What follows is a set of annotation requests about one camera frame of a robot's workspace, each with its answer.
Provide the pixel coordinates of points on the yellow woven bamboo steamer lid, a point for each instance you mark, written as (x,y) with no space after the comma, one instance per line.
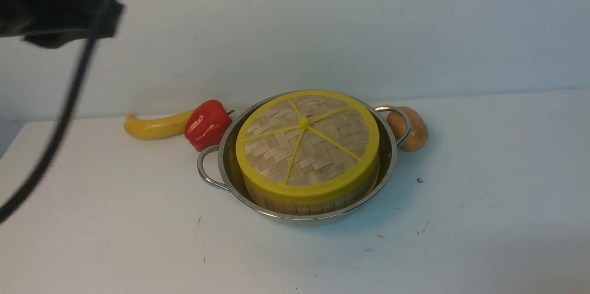
(298,125)

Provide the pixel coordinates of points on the yellow-rimmed bamboo steamer basket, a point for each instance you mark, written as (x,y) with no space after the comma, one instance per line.
(312,186)

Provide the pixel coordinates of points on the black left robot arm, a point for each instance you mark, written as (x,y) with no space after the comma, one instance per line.
(51,24)

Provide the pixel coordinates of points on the stainless steel pot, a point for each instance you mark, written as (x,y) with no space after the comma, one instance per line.
(217,166)

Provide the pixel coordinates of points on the red bell pepper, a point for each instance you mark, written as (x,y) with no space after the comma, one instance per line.
(207,125)

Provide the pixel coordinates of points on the orange-brown onion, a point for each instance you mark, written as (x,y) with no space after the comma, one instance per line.
(419,134)

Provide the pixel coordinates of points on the yellow banana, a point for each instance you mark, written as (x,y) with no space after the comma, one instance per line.
(156,129)

